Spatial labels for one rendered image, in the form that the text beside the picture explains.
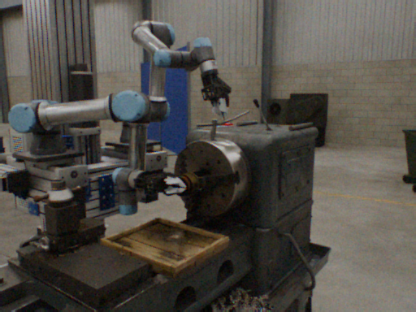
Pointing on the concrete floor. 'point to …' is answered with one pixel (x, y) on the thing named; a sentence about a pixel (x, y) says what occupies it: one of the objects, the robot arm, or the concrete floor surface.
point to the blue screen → (178, 101)
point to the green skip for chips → (410, 157)
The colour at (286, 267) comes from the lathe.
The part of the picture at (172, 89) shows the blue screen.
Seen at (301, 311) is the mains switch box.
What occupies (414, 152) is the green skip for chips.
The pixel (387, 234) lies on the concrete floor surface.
